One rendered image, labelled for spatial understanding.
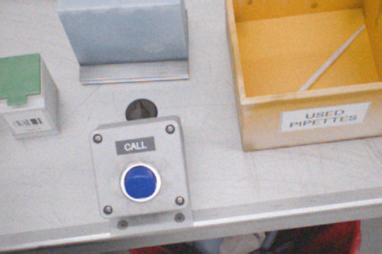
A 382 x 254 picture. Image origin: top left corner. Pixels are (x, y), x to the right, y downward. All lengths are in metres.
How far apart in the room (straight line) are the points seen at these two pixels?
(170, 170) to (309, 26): 0.21
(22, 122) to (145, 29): 0.13
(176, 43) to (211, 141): 0.09
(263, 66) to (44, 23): 0.22
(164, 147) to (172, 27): 0.11
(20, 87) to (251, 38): 0.21
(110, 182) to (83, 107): 0.12
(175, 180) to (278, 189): 0.10
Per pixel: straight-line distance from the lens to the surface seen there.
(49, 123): 0.63
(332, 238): 1.13
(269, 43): 0.67
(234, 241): 1.28
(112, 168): 0.56
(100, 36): 0.63
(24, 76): 0.61
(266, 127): 0.59
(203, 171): 0.62
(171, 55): 0.65
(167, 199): 0.56
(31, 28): 0.72
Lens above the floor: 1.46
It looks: 65 degrees down
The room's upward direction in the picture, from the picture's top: 9 degrees counter-clockwise
